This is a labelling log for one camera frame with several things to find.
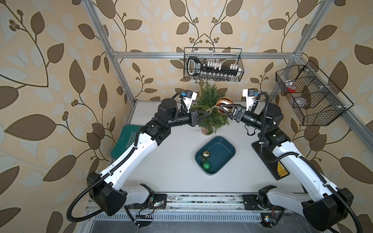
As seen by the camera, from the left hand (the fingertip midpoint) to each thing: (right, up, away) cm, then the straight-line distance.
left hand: (206, 112), depth 62 cm
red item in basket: (+51, +13, +20) cm, 57 cm away
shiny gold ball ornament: (+2, -25, +25) cm, 35 cm away
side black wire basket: (+57, +6, +12) cm, 59 cm away
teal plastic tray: (+7, -27, +28) cm, 40 cm away
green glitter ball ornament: (+2, -30, +21) cm, 37 cm away
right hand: (+7, +3, +2) cm, 8 cm away
